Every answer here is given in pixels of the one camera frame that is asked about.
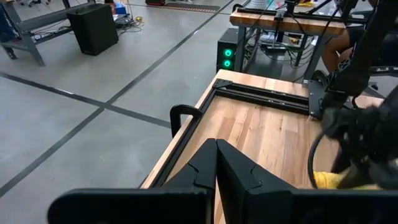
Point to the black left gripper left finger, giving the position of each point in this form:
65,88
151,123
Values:
155,205

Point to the grey metal bench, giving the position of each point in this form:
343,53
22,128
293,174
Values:
28,37

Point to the wooden background workstation table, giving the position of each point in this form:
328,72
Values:
280,23

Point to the black table rail frame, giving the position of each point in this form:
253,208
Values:
264,96

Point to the computer tower with green lights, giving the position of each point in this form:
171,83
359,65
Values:
225,49

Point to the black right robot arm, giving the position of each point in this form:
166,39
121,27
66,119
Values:
367,46

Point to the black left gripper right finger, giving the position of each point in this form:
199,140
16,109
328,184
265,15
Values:
280,205

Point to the blue box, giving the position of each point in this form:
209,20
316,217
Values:
120,8

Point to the yellow microfiber towel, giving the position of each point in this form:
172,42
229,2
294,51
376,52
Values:
326,180

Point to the person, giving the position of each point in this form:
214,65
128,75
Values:
337,46

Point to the black computer tower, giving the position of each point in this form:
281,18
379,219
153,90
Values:
93,28

